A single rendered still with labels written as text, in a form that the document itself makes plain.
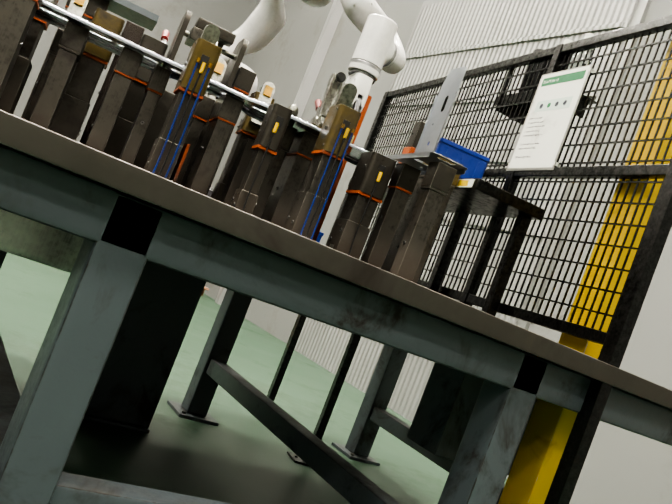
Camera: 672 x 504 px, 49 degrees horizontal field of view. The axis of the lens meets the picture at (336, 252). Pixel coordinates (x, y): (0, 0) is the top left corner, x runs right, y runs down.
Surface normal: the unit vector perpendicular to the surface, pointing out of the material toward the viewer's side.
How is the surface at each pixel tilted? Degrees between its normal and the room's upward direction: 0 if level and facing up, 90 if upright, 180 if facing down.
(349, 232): 90
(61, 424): 90
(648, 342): 90
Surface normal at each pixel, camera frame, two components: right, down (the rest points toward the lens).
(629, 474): -0.80, -0.33
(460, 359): 0.48, 0.15
